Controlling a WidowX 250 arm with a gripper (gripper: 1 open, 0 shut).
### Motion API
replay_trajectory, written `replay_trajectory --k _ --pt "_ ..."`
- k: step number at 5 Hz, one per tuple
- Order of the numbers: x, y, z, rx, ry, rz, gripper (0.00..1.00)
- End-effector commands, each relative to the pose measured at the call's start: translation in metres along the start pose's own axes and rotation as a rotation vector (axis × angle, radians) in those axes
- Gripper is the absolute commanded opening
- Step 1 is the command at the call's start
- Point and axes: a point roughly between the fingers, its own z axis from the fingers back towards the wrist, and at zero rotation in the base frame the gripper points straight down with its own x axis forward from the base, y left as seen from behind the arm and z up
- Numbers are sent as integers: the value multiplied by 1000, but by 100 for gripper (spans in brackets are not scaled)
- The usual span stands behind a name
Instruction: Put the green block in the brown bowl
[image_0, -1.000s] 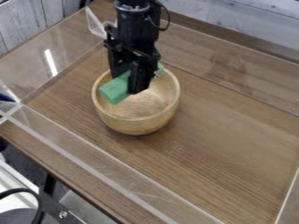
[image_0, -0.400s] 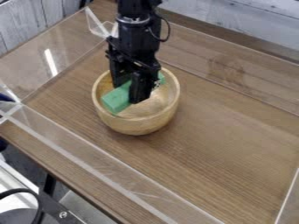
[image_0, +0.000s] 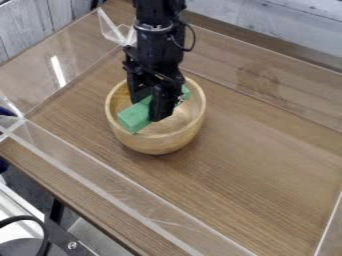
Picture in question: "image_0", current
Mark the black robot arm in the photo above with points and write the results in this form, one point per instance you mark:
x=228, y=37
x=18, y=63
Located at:
x=156, y=12

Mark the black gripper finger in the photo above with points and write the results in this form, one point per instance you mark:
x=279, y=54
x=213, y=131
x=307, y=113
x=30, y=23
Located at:
x=166, y=92
x=137, y=77

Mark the clear acrylic corner bracket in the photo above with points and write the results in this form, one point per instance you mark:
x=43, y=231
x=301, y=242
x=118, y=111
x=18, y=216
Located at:
x=121, y=34

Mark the green rectangular block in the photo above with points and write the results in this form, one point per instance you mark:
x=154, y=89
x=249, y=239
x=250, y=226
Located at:
x=134, y=117

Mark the black table leg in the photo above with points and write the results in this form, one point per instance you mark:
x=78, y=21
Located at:
x=57, y=211

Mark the brown wooden bowl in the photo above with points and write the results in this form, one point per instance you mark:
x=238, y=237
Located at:
x=161, y=137

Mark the clear acrylic tray wall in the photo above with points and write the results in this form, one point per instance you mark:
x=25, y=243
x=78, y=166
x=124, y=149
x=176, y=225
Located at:
x=252, y=190

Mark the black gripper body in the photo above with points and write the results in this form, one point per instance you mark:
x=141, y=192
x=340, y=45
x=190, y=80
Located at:
x=160, y=49

